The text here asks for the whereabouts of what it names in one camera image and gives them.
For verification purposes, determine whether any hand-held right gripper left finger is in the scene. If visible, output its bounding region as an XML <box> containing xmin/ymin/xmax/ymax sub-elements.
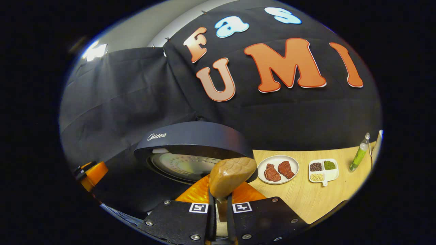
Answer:
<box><xmin>138</xmin><ymin>175</ymin><xmax>217</xmax><ymax>245</ymax></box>

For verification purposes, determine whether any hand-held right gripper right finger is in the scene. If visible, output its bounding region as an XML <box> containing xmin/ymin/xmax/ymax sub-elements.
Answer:
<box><xmin>227</xmin><ymin>182</ymin><xmax>309</xmax><ymax>245</ymax></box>

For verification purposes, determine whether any dark grey rice cooker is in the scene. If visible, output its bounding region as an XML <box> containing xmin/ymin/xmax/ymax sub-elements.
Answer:
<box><xmin>94</xmin><ymin>121</ymin><xmax>258</xmax><ymax>235</ymax></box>

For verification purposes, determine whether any red meat steak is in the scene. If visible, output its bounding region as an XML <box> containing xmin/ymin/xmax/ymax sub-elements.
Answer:
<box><xmin>278</xmin><ymin>161</ymin><xmax>295</xmax><ymax>180</ymax></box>
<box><xmin>264</xmin><ymin>164</ymin><xmax>282</xmax><ymax>182</ymax></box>

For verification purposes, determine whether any round white plate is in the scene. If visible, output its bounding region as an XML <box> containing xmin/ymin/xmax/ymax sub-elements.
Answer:
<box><xmin>258</xmin><ymin>155</ymin><xmax>299</xmax><ymax>185</ymax></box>

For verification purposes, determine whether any black backdrop cloth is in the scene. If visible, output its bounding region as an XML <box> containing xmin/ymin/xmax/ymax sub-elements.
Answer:
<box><xmin>60</xmin><ymin>0</ymin><xmax>383</xmax><ymax>205</ymax></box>

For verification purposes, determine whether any white divided dish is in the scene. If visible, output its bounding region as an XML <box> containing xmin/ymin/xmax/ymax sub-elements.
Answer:
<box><xmin>309</xmin><ymin>159</ymin><xmax>339</xmax><ymax>187</ymax></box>

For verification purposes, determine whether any small ceiling light panel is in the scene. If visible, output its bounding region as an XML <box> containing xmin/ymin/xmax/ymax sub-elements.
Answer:
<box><xmin>83</xmin><ymin>43</ymin><xmax>108</xmax><ymax>62</ymax></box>

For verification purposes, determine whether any green drink bottle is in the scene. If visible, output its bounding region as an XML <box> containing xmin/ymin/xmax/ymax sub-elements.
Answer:
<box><xmin>349</xmin><ymin>133</ymin><xmax>370</xmax><ymax>172</ymax></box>

